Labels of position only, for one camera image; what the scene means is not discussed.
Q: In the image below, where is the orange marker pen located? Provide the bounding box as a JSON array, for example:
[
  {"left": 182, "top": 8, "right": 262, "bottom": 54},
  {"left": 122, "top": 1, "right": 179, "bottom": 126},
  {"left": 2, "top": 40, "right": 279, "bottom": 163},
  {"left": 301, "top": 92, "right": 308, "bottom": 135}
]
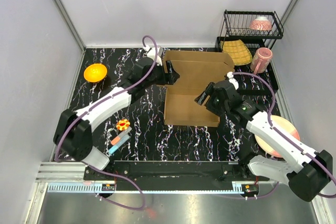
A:
[{"left": 111, "top": 127, "right": 132, "bottom": 145}]

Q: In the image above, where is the yellow woven plate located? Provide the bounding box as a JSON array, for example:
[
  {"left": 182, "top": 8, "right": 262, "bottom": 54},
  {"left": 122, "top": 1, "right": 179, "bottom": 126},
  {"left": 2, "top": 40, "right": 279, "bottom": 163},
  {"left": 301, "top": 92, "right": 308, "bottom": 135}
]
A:
[{"left": 220, "top": 39, "right": 253, "bottom": 66}]

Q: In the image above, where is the orange flower toy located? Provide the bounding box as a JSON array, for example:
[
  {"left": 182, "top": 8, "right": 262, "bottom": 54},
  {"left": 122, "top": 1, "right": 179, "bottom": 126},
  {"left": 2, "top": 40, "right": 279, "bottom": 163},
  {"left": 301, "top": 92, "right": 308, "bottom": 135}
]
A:
[{"left": 116, "top": 119, "right": 130, "bottom": 131}]

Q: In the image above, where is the orange bowl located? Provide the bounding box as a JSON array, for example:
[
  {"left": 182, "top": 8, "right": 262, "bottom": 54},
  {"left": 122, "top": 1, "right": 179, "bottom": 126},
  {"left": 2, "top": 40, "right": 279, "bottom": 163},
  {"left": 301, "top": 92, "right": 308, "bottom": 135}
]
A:
[{"left": 83, "top": 63, "right": 108, "bottom": 83}]

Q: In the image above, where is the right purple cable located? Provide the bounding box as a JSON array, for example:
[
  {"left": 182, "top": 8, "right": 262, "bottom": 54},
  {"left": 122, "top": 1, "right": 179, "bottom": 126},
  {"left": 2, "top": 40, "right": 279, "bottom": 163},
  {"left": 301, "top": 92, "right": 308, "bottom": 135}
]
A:
[{"left": 228, "top": 71, "right": 336, "bottom": 200}]

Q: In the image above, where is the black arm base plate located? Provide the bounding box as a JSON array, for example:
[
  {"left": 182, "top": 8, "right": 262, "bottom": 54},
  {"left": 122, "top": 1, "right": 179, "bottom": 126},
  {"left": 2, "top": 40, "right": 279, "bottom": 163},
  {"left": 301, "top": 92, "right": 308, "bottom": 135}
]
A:
[{"left": 83, "top": 160, "right": 259, "bottom": 192}]

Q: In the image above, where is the pink patterned bowl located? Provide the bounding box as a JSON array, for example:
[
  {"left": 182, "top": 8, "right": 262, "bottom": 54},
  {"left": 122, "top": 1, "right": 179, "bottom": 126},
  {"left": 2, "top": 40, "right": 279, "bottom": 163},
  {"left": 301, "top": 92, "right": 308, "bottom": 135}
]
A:
[{"left": 249, "top": 16, "right": 272, "bottom": 31}]

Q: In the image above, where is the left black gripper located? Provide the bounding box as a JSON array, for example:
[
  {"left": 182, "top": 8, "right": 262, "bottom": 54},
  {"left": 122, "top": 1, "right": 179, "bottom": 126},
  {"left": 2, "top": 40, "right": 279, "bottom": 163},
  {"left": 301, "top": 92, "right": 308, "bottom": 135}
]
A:
[{"left": 144, "top": 60, "right": 180, "bottom": 88}]

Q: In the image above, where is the pink round plate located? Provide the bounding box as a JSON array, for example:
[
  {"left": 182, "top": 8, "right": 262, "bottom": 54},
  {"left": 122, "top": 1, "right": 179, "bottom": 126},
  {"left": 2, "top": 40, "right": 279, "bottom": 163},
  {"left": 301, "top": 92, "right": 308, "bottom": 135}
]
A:
[{"left": 255, "top": 115, "right": 300, "bottom": 158}]

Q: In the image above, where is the blue marker pen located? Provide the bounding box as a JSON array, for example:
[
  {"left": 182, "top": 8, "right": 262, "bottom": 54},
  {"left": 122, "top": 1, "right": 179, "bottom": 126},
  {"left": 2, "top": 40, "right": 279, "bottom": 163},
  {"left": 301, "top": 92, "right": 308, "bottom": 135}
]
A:
[{"left": 108, "top": 135, "right": 130, "bottom": 155}]

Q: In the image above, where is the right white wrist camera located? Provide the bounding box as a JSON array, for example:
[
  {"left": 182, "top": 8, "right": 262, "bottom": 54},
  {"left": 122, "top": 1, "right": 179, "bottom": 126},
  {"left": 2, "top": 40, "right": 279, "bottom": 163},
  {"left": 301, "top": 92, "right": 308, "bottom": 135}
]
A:
[{"left": 226, "top": 72, "right": 239, "bottom": 90}]

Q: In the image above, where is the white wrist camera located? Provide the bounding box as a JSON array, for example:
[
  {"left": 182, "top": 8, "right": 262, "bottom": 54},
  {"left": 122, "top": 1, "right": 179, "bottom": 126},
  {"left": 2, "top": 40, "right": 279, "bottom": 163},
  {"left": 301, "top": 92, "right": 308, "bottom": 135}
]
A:
[
  {"left": 143, "top": 46, "right": 163, "bottom": 66},
  {"left": 226, "top": 72, "right": 239, "bottom": 90}
]

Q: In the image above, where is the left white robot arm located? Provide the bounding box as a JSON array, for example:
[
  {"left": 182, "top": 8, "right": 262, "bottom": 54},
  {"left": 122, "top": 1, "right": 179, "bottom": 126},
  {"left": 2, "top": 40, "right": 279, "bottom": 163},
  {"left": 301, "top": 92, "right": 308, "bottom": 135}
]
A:
[{"left": 53, "top": 57, "right": 180, "bottom": 180}]

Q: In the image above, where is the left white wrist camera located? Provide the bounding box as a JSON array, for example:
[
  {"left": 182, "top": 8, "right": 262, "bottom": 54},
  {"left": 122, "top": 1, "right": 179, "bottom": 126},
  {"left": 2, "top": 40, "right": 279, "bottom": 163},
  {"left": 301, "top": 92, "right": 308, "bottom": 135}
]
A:
[{"left": 143, "top": 46, "right": 163, "bottom": 66}]

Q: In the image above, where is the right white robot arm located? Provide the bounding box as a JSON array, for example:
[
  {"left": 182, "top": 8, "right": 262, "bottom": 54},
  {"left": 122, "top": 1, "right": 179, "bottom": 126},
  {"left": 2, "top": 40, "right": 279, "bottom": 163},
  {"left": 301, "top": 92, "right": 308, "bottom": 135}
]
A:
[{"left": 195, "top": 80, "right": 335, "bottom": 202}]

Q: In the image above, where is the black wire dish rack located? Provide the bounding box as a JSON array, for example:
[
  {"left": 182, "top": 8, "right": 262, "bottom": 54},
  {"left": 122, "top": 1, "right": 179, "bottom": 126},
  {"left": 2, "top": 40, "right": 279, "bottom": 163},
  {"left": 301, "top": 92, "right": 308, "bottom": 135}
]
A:
[{"left": 215, "top": 10, "right": 284, "bottom": 95}]

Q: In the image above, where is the pink mug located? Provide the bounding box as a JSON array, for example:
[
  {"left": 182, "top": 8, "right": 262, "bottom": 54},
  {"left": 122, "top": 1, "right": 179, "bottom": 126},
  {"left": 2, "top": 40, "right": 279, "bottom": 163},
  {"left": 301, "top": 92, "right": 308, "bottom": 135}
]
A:
[{"left": 250, "top": 47, "right": 273, "bottom": 74}]

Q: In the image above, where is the black marble table mat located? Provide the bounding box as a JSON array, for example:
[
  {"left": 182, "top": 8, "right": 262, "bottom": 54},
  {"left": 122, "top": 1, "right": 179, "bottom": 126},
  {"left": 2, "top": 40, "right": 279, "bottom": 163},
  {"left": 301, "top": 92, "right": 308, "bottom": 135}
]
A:
[{"left": 52, "top": 47, "right": 305, "bottom": 162}]

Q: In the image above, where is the brown cardboard box sheet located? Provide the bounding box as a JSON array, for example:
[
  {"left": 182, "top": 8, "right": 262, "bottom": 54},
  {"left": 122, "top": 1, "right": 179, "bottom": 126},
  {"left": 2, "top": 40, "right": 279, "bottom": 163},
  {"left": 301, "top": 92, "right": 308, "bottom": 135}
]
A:
[{"left": 164, "top": 50, "right": 234, "bottom": 127}]

